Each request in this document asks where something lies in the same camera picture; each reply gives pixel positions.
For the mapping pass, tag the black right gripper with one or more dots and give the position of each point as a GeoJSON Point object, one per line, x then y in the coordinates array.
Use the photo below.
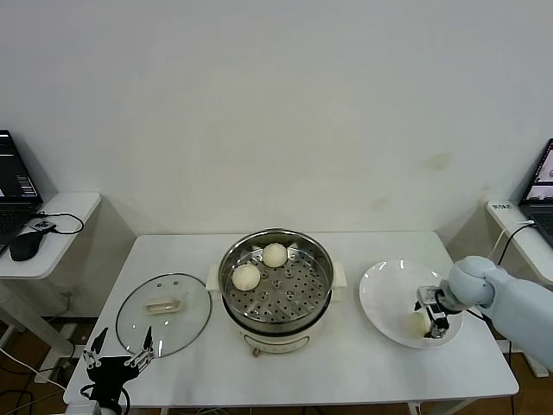
{"type": "Point", "coordinates": [438, 310]}

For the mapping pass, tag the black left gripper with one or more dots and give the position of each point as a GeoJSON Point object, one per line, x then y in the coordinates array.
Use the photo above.
{"type": "Point", "coordinates": [108, 378]}

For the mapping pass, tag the white steamed baozi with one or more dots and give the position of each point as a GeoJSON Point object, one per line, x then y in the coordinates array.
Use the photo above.
{"type": "Point", "coordinates": [414, 325]}
{"type": "Point", "coordinates": [246, 277]}
{"type": "Point", "coordinates": [275, 255]}

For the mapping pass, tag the round glass pot lid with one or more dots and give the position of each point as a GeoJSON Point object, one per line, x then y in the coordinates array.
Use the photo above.
{"type": "Point", "coordinates": [173, 328]}

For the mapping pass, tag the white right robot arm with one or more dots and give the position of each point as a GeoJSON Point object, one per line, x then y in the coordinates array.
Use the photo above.
{"type": "Point", "coordinates": [518, 302]}

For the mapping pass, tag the stainless steel steamer basket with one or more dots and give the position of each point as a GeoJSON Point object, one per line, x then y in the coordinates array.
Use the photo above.
{"type": "Point", "coordinates": [294, 298]}

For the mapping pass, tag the white round plate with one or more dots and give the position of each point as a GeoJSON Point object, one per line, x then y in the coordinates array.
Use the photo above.
{"type": "Point", "coordinates": [389, 294]}

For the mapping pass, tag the white side table with label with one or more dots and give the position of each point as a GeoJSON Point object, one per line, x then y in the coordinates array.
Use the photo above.
{"type": "Point", "coordinates": [525, 248]}

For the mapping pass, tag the white side table with mouse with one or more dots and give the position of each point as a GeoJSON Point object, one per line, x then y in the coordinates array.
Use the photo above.
{"type": "Point", "coordinates": [65, 242]}

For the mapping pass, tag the white printed table label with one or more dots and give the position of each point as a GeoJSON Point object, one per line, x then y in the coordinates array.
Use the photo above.
{"type": "Point", "coordinates": [501, 206]}

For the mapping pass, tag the black computer mouse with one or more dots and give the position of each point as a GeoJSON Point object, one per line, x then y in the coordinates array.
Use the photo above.
{"type": "Point", "coordinates": [25, 246]}

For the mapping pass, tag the cream electric cooker base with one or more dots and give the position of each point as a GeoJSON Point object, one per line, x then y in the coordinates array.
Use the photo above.
{"type": "Point", "coordinates": [281, 339]}

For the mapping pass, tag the small black usb hub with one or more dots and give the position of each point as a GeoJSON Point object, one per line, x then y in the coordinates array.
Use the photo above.
{"type": "Point", "coordinates": [42, 225]}

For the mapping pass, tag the black laptop with pink screen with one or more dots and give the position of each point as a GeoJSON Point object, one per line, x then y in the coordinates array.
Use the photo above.
{"type": "Point", "coordinates": [540, 181]}

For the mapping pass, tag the black laptop with dark screen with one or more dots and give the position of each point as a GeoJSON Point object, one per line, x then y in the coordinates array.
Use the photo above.
{"type": "Point", "coordinates": [13, 173]}

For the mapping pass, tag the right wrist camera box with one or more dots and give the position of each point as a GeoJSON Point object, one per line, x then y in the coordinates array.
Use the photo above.
{"type": "Point", "coordinates": [426, 295]}

